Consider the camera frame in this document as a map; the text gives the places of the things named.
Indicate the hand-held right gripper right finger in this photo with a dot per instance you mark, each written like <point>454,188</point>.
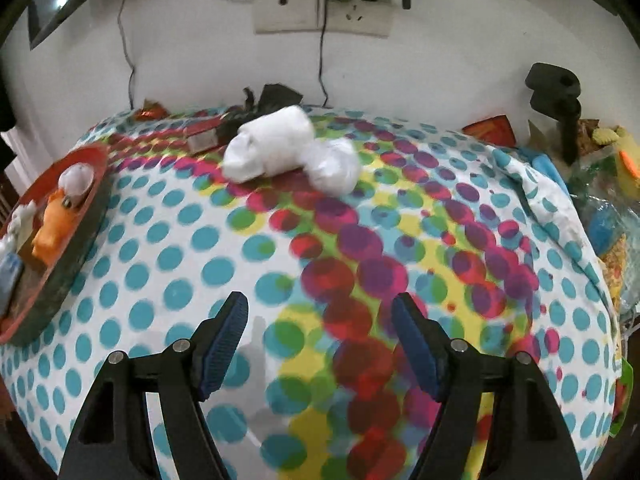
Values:
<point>417,345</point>

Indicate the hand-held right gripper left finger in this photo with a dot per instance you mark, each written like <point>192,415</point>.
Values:
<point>227,345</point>

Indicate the red round tray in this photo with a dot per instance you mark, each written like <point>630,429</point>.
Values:
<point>75,265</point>

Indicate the large white sock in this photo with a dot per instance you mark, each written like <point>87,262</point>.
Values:
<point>270,142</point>

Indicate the orange toy duck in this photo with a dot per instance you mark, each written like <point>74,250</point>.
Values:
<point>52,232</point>

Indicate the small white sock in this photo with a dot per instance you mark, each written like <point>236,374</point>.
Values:
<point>75,180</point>

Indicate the light blue sock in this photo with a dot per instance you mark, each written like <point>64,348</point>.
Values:
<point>9,280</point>

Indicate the polka dot bed sheet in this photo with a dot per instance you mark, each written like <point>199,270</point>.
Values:
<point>200,240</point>

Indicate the red flat packet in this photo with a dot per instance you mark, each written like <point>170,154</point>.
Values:
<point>492,127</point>

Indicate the pile of snack bags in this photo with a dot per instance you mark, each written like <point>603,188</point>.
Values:
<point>600,195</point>

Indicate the red snack wrapper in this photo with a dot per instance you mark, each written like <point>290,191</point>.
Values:
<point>150,110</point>

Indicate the black plastic stand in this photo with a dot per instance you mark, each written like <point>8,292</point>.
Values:
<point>552,85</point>

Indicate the dark framed panel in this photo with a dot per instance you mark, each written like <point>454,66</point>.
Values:
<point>50,2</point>

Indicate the white wall socket plate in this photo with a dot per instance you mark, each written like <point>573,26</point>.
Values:
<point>360,17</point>

